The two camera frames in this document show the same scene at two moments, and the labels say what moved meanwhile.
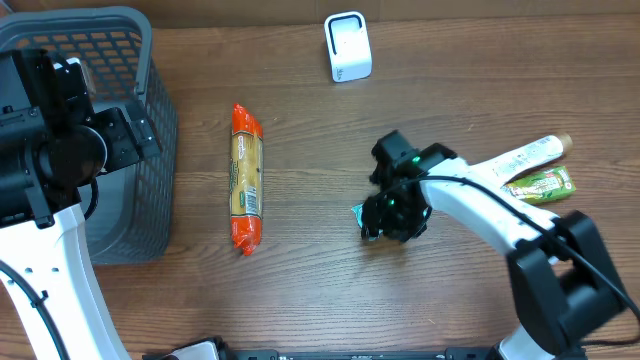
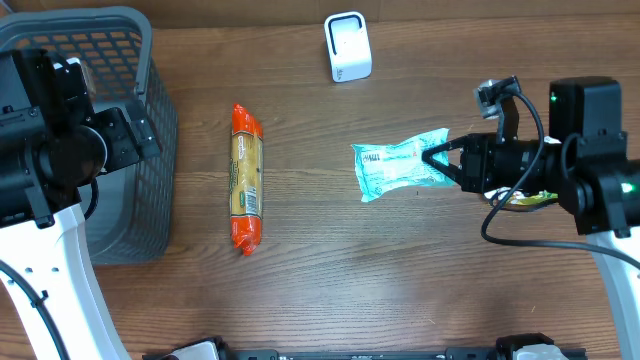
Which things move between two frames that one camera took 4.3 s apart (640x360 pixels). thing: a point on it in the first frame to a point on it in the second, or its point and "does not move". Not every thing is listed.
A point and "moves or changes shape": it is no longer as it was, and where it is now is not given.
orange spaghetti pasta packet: [247, 177] does not move
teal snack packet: [373, 233] moves or changes shape
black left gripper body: [138, 132] does not move
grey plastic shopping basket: [131, 219] does not move
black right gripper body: [403, 215] to [494, 158]
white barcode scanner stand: [348, 45] does not move
